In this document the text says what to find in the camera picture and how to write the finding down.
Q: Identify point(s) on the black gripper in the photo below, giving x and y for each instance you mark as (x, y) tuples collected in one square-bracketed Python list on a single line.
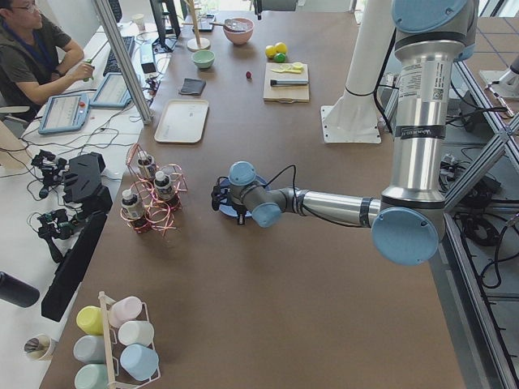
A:
[(240, 211)]

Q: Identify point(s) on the blue plate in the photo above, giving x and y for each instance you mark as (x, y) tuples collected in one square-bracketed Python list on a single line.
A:
[(230, 211)]

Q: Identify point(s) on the pink bowl with ice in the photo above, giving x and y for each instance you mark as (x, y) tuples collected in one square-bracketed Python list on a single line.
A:
[(240, 38)]

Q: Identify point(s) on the steel ice scoop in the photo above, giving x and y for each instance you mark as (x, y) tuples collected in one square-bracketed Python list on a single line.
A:
[(233, 25)]

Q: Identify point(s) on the whole lemon lower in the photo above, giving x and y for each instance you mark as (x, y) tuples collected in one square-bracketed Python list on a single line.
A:
[(270, 51)]

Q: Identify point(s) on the whole lemon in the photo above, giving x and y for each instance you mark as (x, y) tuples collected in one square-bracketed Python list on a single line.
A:
[(270, 51), (281, 47)]

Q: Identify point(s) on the whole lemon upper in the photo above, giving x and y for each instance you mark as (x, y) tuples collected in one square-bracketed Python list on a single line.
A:
[(281, 47)]

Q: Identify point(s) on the green lime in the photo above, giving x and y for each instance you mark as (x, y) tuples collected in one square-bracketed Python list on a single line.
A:
[(279, 58)]

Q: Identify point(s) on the yellow plastic knife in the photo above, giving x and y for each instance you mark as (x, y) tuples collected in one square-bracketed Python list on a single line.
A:
[(295, 71)]

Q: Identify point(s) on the wooden stand round base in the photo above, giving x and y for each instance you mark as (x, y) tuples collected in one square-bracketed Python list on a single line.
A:
[(198, 42)]

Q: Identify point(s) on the steel muddler black tip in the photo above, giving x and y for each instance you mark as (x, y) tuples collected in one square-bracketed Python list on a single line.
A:
[(288, 82)]

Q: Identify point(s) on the green bowl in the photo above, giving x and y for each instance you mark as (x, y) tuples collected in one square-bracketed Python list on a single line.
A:
[(203, 59)]

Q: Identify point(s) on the drink bottle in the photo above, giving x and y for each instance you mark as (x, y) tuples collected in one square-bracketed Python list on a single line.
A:
[(146, 164), (132, 206), (163, 186)]

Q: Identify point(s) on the wooden cutting board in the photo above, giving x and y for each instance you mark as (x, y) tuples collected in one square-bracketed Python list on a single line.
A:
[(286, 94)]

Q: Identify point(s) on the grey folded cloth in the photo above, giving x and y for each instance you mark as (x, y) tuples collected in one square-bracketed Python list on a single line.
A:
[(192, 87)]

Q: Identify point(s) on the cream rabbit tray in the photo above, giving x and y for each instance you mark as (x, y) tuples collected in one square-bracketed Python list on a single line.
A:
[(182, 121)]

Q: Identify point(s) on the pink cup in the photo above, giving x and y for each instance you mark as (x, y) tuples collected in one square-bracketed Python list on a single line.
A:
[(124, 310)]

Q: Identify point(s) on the black equipment block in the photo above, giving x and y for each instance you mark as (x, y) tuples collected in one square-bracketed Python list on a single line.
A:
[(83, 186)]

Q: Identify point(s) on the white cup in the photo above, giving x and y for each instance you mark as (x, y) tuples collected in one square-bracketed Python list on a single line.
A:
[(136, 332)]

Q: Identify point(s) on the blue teach pendant right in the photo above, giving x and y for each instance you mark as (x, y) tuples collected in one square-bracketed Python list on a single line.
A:
[(112, 93)]

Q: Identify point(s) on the blue teach pendant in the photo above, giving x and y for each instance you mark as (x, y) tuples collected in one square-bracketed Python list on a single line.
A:
[(64, 113), (112, 93)]

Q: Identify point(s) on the blue cup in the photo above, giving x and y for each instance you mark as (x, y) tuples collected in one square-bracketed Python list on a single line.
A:
[(139, 362)]

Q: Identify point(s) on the yellow cup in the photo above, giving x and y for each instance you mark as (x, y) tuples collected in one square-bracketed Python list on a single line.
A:
[(89, 320)]

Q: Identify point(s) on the blue teach pendant left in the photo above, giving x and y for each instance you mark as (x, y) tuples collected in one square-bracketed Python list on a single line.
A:
[(64, 113)]

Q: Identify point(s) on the grey cup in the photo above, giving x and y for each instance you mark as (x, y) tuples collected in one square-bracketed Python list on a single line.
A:
[(90, 349)]

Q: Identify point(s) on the green cup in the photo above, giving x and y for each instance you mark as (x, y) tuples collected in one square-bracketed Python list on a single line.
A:
[(92, 376)]

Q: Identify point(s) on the seated person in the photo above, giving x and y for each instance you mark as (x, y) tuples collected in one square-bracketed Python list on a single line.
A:
[(38, 59)]

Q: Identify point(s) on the black flask bottle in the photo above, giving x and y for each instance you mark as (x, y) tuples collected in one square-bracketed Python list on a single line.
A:
[(17, 292)]

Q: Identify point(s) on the paper cup with items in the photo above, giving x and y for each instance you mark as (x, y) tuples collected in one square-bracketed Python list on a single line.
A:
[(40, 348)]

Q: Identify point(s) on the copper wire bottle rack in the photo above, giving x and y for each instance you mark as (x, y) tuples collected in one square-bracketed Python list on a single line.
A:
[(159, 215)]

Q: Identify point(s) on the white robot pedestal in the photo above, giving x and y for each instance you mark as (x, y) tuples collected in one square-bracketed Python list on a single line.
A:
[(354, 117)]

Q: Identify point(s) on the aluminium frame post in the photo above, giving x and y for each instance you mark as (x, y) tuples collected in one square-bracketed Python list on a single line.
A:
[(109, 24)]

